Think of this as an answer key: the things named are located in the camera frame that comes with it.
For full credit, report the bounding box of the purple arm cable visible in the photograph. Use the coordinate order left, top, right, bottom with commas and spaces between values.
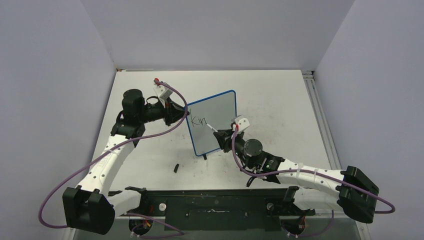
231, 129, 396, 215
38, 79, 188, 229

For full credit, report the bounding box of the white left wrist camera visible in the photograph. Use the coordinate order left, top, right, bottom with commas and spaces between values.
154, 78, 173, 100

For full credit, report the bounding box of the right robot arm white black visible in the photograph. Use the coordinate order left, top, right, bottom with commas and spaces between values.
213, 129, 379, 224

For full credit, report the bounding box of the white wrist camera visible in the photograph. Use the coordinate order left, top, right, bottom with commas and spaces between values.
230, 115, 250, 134
154, 78, 173, 100

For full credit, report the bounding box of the black marker cap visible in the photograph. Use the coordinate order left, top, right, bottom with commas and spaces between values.
173, 163, 180, 173

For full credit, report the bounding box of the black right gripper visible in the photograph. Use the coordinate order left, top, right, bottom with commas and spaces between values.
215, 128, 256, 169

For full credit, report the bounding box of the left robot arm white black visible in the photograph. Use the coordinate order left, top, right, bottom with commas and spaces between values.
62, 85, 187, 235

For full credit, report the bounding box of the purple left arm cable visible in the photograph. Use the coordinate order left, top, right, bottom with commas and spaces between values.
38, 79, 188, 229

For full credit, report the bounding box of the white marker pen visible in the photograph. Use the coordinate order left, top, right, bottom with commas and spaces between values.
206, 123, 218, 133

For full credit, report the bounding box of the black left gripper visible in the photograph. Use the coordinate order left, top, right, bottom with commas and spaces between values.
138, 97, 190, 127

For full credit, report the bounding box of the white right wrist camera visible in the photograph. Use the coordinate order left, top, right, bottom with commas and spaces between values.
230, 115, 250, 134

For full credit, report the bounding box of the blue framed whiteboard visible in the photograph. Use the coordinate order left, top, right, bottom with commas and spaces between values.
186, 90, 237, 157

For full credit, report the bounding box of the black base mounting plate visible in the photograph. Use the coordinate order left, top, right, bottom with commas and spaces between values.
130, 187, 316, 232

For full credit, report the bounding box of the aluminium rail right side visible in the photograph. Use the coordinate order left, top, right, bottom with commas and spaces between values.
301, 70, 342, 169

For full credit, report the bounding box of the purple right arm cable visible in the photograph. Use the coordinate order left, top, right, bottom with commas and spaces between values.
231, 129, 396, 215

